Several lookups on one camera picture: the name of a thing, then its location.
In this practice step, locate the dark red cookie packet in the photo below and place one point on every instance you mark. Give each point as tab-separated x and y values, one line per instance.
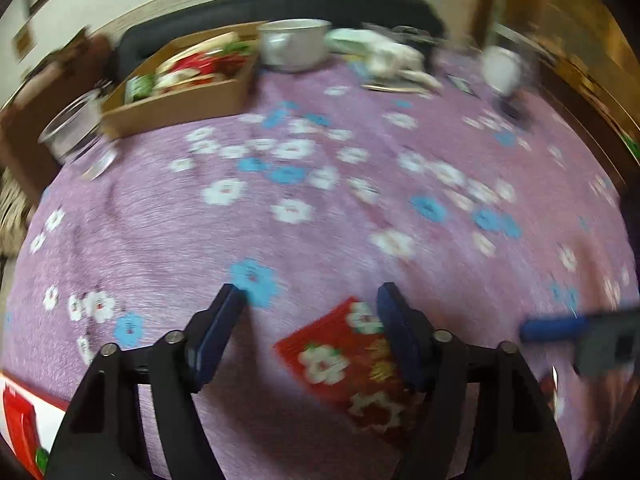
549	386

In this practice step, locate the purple floral tablecloth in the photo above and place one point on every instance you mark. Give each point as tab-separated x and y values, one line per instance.
322	191

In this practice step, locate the brown cardboard snack box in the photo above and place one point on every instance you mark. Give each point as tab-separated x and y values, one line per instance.
220	98

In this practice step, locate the red flower snack packet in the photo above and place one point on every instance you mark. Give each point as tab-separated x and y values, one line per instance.
345	360

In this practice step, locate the patterned blanket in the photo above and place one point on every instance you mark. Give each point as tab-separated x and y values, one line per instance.
15	213

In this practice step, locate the green snack packet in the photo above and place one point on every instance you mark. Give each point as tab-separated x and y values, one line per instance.
41	460

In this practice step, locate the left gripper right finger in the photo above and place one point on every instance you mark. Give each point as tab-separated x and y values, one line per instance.
409	333

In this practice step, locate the clear plastic cup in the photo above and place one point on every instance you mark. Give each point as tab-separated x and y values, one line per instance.
77	139

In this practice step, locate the brown armchair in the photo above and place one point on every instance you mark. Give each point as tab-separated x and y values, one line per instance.
62	76

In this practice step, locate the white ceramic mug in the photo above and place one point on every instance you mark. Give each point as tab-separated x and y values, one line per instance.
293	46

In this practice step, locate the black pen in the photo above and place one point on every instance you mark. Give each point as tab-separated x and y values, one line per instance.
462	85

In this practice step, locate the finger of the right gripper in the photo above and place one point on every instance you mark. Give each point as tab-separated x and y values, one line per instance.
540	330

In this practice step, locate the red gift box tray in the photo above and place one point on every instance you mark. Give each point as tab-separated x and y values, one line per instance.
49	410

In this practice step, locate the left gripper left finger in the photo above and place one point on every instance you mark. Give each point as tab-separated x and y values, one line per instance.
208	333

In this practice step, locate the black leather sofa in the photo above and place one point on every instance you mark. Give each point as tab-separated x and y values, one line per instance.
143	40

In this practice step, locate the white round container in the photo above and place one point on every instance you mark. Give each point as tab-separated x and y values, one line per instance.
501	69

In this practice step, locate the white plush toy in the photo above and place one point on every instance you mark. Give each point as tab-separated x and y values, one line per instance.
384	64

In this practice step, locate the wall notice plaque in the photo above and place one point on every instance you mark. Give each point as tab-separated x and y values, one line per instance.
23	41

